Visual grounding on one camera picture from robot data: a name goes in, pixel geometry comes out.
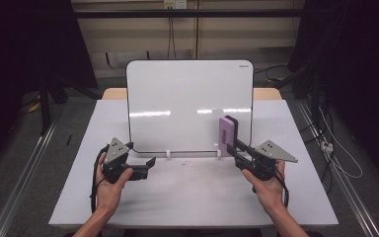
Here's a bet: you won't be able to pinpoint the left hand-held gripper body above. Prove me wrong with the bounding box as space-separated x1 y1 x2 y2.
102 137 132 185

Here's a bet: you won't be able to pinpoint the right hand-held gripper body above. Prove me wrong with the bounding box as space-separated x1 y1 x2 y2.
235 140 299 182

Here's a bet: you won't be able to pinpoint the purple whiteboard eraser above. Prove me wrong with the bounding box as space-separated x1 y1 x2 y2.
218 115 239 157

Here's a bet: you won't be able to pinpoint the whiteboard with black rim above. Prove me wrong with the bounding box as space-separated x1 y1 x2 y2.
125 59 255 156

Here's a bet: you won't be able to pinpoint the person's right hand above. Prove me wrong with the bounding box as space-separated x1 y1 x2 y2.
242 160 286 212

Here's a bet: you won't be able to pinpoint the person's left hand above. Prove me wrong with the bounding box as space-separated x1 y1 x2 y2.
95 152 134 212

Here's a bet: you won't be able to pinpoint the black metal stand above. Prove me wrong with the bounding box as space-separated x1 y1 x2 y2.
38 74 67 136

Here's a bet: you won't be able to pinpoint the black horizontal bar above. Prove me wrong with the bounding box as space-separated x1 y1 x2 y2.
73 8 306 19

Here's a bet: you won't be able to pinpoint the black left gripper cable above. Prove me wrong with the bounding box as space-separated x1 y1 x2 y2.
90 143 111 214

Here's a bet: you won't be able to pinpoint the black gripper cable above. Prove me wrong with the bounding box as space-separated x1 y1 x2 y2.
90 143 111 214
275 169 291 209

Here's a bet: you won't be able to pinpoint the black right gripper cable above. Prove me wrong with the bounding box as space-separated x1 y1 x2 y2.
275 169 291 209

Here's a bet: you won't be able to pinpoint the black floor cables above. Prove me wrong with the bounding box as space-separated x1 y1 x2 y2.
303 94 336 196

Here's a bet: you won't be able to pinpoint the white floor cable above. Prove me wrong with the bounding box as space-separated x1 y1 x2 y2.
318 108 364 180

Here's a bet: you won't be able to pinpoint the aluminium floor rail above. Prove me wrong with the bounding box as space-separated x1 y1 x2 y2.
296 100 379 237
0 120 59 237

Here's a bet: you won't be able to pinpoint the black hanging wall cable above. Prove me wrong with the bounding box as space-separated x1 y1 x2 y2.
167 16 176 60

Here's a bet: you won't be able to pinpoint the white wall socket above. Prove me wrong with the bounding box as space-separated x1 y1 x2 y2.
163 0 189 10

